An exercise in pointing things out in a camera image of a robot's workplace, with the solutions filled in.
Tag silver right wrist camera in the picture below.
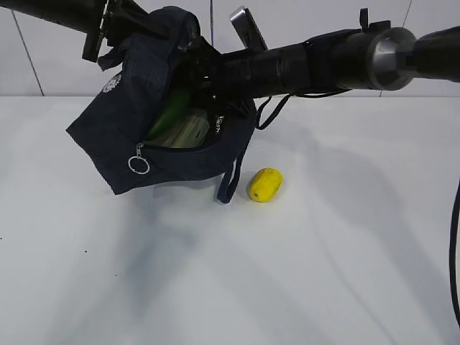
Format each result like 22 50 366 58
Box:
229 6 267 52

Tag glass container with green lid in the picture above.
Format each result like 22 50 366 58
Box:
149 109 210 149

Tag dark navy lunch bag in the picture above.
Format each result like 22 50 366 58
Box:
68 6 256 203

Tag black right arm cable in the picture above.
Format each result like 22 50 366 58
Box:
255 89 460 345

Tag green cucumber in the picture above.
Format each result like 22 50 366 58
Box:
146 88 191 140

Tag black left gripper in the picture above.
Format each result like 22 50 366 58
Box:
82 0 170 60

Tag yellow lemon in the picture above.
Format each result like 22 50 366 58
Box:
249 167 283 203

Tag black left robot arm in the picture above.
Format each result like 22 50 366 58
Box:
1 0 170 63

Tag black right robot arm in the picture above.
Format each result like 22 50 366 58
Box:
186 21 459 100

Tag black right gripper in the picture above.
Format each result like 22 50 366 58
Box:
183 36 252 111

